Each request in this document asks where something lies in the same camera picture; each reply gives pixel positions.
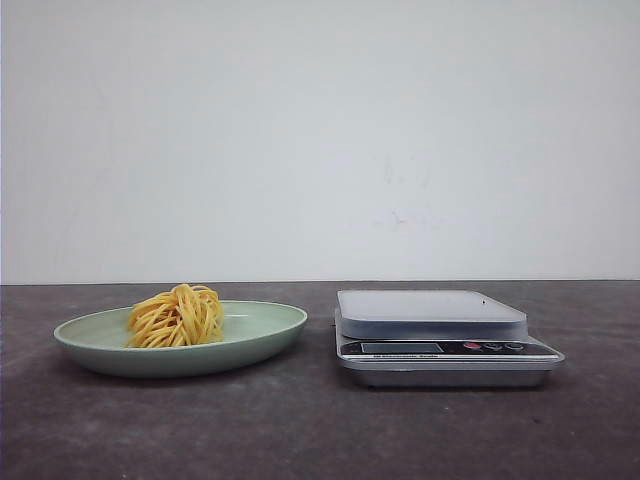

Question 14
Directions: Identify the yellow vermicelli noodle bundle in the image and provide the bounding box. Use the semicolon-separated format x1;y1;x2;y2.
125;284;224;348

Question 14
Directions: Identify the silver digital kitchen scale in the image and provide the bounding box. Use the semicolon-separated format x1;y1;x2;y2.
335;290;565;388

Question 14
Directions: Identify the light green round plate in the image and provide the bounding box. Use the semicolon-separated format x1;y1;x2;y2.
53;300;308;379

